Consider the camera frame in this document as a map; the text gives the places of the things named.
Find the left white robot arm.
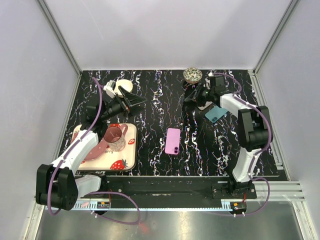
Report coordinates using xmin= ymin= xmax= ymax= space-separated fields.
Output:
xmin=35 ymin=86 xmax=147 ymax=211

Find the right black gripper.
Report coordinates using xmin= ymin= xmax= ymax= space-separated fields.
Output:
xmin=184 ymin=83 xmax=215 ymax=108

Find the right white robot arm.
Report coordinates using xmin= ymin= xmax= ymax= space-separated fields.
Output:
xmin=184 ymin=72 xmax=273 ymax=199

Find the black phone case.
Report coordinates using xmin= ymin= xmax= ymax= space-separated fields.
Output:
xmin=184 ymin=85 xmax=209 ymax=106

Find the right aluminium frame post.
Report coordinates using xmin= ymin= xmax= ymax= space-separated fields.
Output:
xmin=252 ymin=0 xmax=300 ymax=75

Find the aluminium frame post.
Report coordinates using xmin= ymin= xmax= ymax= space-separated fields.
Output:
xmin=252 ymin=0 xmax=300 ymax=75
xmin=36 ymin=0 xmax=82 ymax=76

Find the cream white bowl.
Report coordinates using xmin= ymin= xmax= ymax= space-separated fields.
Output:
xmin=114 ymin=79 xmax=133 ymax=98

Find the pink glass mug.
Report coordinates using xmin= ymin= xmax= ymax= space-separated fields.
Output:
xmin=103 ymin=124 xmax=129 ymax=152

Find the left aluminium frame post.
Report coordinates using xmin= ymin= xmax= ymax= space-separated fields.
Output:
xmin=36 ymin=0 xmax=82 ymax=76

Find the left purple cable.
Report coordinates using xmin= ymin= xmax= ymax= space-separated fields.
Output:
xmin=47 ymin=76 xmax=142 ymax=225

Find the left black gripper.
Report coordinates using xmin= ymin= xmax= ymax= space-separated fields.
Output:
xmin=100 ymin=86 xmax=148 ymax=122

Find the patterned ceramic bowl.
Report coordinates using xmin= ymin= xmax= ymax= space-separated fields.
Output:
xmin=183 ymin=67 xmax=203 ymax=84

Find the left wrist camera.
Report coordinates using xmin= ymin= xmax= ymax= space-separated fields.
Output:
xmin=103 ymin=80 xmax=116 ymax=99

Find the black smartphone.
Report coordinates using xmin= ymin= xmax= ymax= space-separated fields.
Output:
xmin=205 ymin=106 xmax=228 ymax=123

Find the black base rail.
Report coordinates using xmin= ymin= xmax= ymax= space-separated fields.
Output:
xmin=79 ymin=174 xmax=258 ymax=211

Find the pink polka dot plate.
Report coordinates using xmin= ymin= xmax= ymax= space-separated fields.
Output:
xmin=84 ymin=138 xmax=109 ymax=161

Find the strawberry print tray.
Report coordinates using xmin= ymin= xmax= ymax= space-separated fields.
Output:
xmin=78 ymin=123 xmax=138 ymax=171

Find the purple smartphone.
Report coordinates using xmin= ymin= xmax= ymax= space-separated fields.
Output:
xmin=164 ymin=128 xmax=181 ymax=155

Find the pink phone case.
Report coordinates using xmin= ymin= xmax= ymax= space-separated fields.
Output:
xmin=197 ymin=102 xmax=212 ymax=111

